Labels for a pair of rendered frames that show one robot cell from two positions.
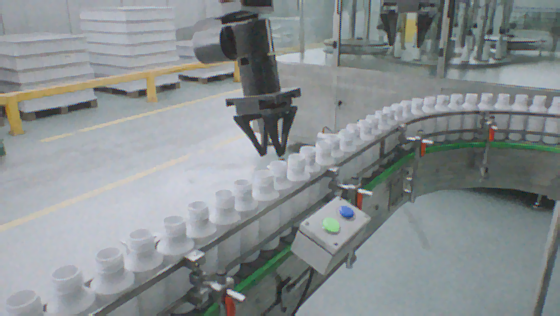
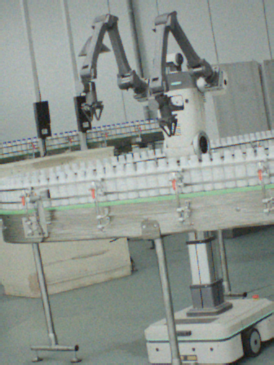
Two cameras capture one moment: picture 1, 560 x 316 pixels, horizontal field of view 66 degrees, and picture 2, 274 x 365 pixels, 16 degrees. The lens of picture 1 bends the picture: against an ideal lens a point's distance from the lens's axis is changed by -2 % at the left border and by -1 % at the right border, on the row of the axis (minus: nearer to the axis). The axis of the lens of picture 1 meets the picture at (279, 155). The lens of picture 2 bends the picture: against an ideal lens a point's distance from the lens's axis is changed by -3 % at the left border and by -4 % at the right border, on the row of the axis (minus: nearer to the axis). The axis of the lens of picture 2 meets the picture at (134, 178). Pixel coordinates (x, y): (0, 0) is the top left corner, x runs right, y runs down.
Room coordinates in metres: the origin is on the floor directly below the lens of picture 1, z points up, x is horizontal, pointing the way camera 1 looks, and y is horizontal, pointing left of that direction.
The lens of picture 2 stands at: (0.98, 4.80, 1.35)
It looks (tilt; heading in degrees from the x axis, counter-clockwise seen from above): 3 degrees down; 269
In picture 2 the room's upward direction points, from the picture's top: 9 degrees counter-clockwise
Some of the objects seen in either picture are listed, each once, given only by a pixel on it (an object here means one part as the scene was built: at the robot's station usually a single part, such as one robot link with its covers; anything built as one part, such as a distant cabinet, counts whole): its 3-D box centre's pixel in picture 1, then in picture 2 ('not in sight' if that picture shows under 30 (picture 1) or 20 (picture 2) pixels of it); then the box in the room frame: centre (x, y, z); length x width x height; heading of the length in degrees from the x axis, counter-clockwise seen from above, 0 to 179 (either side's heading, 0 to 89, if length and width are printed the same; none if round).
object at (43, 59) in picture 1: (37, 73); not in sight; (6.15, 3.42, 0.50); 1.23 x 1.04 x 1.00; 54
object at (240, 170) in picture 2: not in sight; (240, 168); (0.38, 0.35, 1.08); 0.06 x 0.06 x 0.17
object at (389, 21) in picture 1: (398, 24); (91, 112); (1.01, -0.26, 1.44); 0.07 x 0.07 x 0.09; 55
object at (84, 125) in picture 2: not in sight; (81, 114); (1.15, -6.32, 1.55); 0.17 x 0.15 x 0.42; 37
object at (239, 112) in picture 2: not in sight; (232, 146); (-0.43, -6.12, 0.96); 0.82 x 0.50 x 1.91; 37
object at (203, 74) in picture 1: (200, 60); not in sight; (8.63, 1.55, 0.33); 1.23 x 1.04 x 0.66; 54
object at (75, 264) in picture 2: not in sight; (55, 222); (1.50, -4.19, 0.59); 1.10 x 0.62 x 1.18; 37
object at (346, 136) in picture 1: (344, 160); (82, 186); (1.10, -0.17, 1.08); 0.06 x 0.06 x 0.17
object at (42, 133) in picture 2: not in sight; (41, 120); (1.60, -5.99, 1.55); 0.17 x 0.15 x 0.42; 37
